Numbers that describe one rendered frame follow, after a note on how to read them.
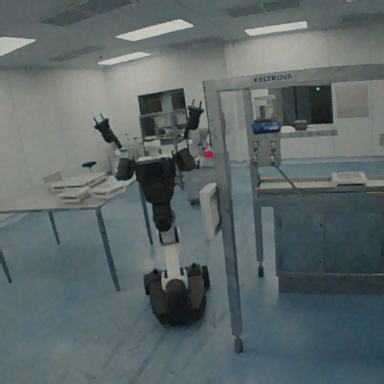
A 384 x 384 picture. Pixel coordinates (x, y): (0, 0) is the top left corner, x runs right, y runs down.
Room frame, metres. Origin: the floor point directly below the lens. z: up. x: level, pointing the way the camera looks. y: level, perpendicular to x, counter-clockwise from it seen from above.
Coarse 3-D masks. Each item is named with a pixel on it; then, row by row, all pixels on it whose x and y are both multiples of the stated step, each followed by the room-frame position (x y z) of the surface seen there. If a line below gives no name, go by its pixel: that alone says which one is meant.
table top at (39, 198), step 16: (112, 176) 3.63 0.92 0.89; (32, 192) 3.43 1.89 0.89; (48, 192) 3.29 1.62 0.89; (0, 208) 2.88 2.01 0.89; (16, 208) 2.79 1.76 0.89; (32, 208) 2.70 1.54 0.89; (48, 208) 2.63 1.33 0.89; (64, 208) 2.59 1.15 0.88; (80, 208) 2.54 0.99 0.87; (96, 208) 2.50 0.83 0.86
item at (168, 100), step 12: (144, 96) 8.26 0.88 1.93; (156, 96) 8.12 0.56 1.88; (168, 96) 7.99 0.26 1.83; (180, 96) 7.86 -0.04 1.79; (144, 108) 8.28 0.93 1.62; (156, 108) 8.14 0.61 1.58; (168, 108) 8.01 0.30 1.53; (180, 108) 7.87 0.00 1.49; (144, 120) 8.31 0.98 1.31; (144, 132) 8.33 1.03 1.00; (168, 132) 8.04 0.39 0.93
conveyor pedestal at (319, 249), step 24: (288, 216) 2.14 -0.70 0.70; (312, 216) 2.07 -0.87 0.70; (336, 216) 2.01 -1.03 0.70; (360, 216) 1.94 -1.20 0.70; (288, 240) 2.14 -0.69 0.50; (312, 240) 2.07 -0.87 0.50; (336, 240) 2.00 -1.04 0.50; (360, 240) 1.93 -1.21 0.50; (288, 264) 2.14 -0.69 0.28; (312, 264) 2.07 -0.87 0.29; (336, 264) 2.00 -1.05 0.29; (360, 264) 1.93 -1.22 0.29; (288, 288) 2.15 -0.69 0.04; (312, 288) 2.08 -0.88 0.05; (336, 288) 2.00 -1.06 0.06; (360, 288) 1.93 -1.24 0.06
